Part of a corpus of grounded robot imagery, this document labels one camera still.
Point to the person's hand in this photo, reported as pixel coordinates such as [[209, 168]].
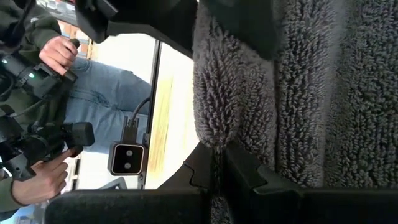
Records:
[[57, 53], [46, 180]]

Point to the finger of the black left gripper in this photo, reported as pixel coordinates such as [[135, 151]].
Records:
[[242, 21], [149, 15]]

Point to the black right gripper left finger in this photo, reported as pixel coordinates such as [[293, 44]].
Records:
[[124, 207]]

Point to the table-level camera box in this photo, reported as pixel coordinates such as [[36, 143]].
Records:
[[127, 158]]

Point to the person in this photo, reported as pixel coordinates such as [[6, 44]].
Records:
[[102, 93]]

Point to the dark grey terry towel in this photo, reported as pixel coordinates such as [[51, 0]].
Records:
[[311, 93]]

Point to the black metal table frame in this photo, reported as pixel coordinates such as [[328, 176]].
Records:
[[154, 93]]

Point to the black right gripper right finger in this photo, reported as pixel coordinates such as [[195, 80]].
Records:
[[311, 207]]

